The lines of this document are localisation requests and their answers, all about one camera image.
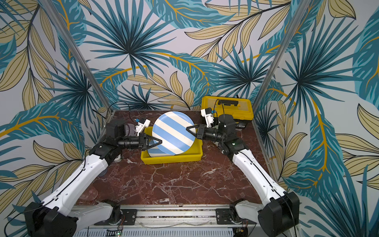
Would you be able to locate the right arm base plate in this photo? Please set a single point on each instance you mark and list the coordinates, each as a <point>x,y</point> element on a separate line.
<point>228,216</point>

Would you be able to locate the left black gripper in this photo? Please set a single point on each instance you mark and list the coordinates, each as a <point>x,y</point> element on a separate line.
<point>142,141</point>

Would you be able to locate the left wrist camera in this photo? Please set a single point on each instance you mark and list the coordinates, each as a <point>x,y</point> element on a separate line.
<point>141,124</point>

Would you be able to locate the yellow plastic bin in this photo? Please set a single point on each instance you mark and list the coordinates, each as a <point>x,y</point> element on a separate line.
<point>193,154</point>

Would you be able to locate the blue cream striped plate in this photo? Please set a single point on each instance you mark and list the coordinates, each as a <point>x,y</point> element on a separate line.
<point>175,120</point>
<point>156,152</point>

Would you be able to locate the aluminium front rail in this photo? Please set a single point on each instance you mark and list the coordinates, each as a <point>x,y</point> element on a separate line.
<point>149,216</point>

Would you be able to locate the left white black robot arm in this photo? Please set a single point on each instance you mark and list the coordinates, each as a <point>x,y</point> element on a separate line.
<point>54,217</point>

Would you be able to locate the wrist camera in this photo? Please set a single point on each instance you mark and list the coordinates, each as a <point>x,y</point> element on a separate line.
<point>141,124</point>
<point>208,115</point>

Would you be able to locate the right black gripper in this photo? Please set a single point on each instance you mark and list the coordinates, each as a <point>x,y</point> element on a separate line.
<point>201,132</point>

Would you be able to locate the pink translucent cup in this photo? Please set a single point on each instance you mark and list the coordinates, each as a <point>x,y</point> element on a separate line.
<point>89,195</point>

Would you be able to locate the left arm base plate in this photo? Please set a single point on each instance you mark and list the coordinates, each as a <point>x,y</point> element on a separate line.
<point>127,218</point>

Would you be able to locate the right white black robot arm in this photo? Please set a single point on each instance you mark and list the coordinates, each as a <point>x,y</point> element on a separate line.
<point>279,210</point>

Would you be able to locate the yellow black toolbox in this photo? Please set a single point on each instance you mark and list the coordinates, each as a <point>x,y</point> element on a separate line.
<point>240,109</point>

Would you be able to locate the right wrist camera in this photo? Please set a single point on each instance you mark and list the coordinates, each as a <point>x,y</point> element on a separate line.
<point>208,115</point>

